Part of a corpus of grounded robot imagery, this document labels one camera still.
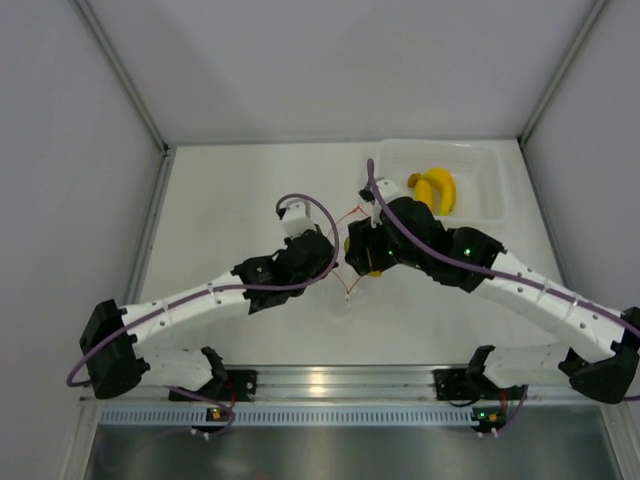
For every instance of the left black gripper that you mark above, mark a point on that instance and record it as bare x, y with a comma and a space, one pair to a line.
323, 265

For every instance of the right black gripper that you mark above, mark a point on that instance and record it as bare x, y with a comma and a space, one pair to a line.
365, 234

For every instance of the clear zip bag orange seal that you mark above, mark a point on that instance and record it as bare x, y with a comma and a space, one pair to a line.
348, 291

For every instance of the yellow fake banana bunch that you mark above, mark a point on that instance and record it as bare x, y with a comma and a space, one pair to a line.
435, 188

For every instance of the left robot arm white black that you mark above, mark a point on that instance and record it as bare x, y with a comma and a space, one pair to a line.
165, 343

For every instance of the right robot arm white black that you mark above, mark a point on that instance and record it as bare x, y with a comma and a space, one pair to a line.
596, 351

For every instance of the white plastic basket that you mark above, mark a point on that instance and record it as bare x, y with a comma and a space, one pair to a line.
462, 184

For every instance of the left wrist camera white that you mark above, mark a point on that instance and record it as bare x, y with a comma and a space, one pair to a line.
295, 218

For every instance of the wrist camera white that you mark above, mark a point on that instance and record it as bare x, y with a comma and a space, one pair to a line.
295, 218
388, 191

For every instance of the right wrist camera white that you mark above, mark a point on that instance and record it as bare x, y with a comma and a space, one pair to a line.
388, 191

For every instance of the aluminium mounting rail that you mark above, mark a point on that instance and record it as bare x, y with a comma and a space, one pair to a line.
346, 384

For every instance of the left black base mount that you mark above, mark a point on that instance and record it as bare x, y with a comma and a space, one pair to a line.
228, 386

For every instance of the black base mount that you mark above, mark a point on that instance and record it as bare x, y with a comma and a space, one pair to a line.
456, 385
228, 386

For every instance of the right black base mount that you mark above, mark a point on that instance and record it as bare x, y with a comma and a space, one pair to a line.
456, 385

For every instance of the left aluminium frame post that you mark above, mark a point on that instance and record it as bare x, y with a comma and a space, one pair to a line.
163, 164

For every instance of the aluminium frame post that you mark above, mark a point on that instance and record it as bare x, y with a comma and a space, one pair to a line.
163, 164
561, 70

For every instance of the white slotted cable duct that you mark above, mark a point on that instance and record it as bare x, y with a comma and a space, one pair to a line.
270, 415

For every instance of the right aluminium frame post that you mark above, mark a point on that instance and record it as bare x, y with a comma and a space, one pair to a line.
561, 70

